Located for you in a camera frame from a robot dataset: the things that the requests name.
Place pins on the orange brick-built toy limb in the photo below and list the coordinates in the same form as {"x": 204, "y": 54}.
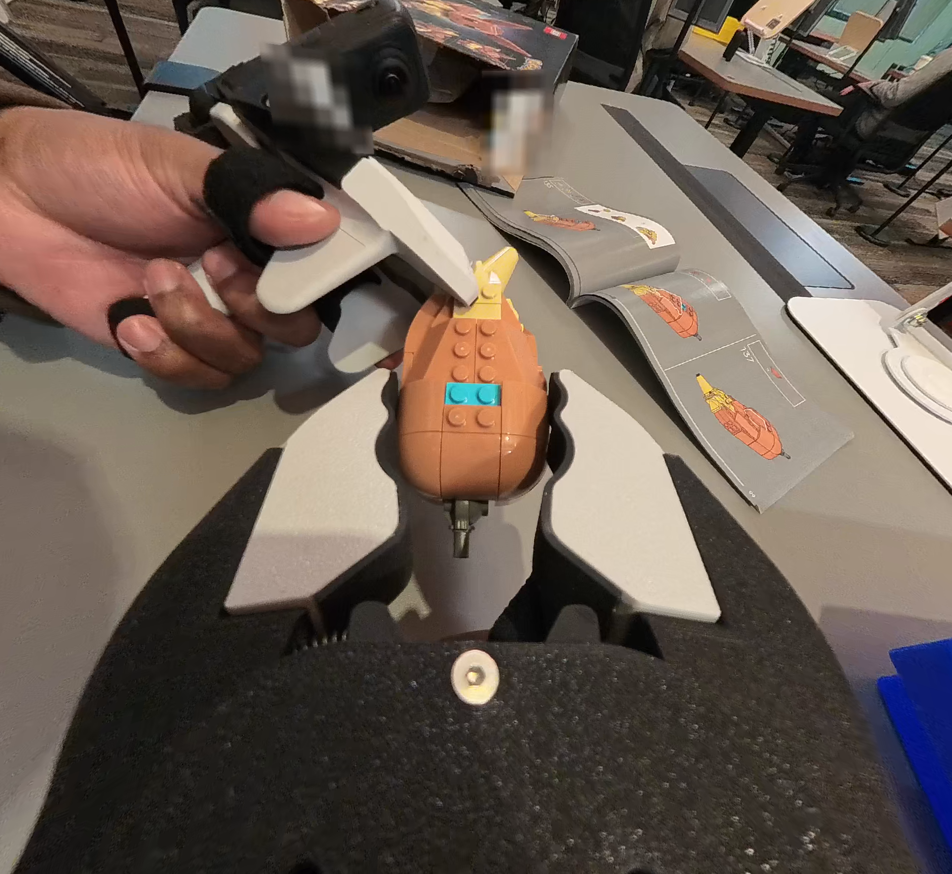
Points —
{"x": 461, "y": 435}

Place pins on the grey instruction booklet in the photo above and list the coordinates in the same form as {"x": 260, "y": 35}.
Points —
{"x": 714, "y": 338}

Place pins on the blue plastic bin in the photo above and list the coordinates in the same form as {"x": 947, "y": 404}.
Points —
{"x": 922, "y": 725}

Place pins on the yellow bin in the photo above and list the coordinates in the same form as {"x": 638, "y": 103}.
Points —
{"x": 718, "y": 37}

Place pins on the wood-edged background desk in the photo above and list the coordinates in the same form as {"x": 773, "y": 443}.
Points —
{"x": 744, "y": 74}

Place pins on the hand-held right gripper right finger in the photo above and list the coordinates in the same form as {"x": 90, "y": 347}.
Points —
{"x": 632, "y": 517}

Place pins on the printed cardboard toy box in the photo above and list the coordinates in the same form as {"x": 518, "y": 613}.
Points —
{"x": 431, "y": 137}

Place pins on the clear stand with round foot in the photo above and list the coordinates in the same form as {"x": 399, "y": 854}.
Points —
{"x": 922, "y": 375}

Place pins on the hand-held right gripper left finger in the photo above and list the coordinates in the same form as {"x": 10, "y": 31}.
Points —
{"x": 320, "y": 502}

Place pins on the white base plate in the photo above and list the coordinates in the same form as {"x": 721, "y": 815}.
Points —
{"x": 840, "y": 338}

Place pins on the beige rounded chair back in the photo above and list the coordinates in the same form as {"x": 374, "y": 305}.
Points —
{"x": 861, "y": 32}
{"x": 777, "y": 7}

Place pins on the person's left hand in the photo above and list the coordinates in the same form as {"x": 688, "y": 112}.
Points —
{"x": 97, "y": 204}

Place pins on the black metal table frame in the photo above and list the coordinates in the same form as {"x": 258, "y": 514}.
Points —
{"x": 119, "y": 11}

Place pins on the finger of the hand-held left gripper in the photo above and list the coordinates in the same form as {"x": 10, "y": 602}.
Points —
{"x": 409, "y": 275}
{"x": 409, "y": 219}

